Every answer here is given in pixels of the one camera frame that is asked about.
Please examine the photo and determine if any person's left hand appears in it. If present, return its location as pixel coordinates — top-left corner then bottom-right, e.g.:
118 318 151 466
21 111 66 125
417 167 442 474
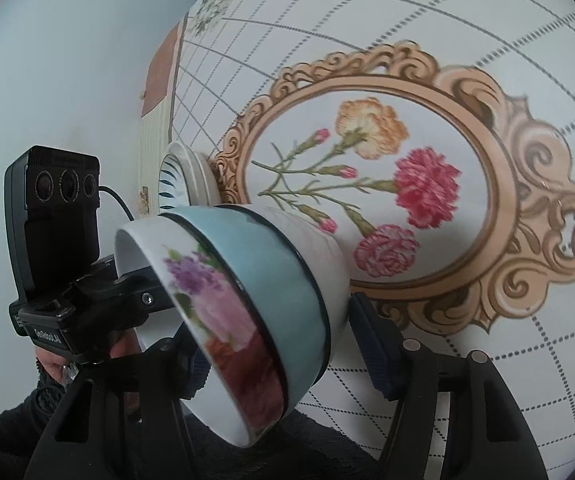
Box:
35 330 141 387

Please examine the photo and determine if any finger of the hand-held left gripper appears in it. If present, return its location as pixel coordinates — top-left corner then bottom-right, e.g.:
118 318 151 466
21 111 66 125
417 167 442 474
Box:
72 270 174 332

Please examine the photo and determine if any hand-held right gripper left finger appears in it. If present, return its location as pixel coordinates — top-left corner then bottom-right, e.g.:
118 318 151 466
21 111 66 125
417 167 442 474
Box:
24 337 213 480

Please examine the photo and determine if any person's left forearm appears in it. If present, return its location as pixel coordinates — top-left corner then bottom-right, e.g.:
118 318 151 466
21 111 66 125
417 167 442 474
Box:
0 375 76 480

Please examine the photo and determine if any person's black sweater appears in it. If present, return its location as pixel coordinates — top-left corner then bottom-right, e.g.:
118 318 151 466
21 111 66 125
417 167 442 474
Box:
182 400 383 480

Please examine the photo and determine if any light blue bowl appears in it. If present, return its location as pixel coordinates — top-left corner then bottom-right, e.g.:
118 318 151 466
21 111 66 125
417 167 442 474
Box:
160 207 331 406

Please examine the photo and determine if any black cable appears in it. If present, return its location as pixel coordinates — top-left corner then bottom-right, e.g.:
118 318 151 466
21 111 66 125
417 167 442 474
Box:
98 186 136 222

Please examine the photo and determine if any white floral bowl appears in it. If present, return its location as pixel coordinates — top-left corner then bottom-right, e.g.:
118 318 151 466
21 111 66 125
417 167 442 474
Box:
114 219 288 448

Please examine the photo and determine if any printed floral grid tablecloth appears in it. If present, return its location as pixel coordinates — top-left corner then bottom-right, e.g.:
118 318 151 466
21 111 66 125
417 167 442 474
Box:
138 0 575 480

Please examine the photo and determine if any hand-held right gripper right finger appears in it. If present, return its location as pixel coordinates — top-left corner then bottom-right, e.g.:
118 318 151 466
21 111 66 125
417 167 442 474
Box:
348 292 551 480

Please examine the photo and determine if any white plate with grey swirls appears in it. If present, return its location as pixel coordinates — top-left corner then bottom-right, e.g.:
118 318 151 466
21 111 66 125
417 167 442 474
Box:
182 150 213 208

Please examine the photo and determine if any plain white plate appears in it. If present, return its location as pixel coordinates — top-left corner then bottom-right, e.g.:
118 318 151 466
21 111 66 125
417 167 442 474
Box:
195 157 221 207

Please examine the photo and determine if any white plate with blue stripes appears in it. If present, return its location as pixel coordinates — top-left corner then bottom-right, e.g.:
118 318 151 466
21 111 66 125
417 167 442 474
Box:
156 141 198 217

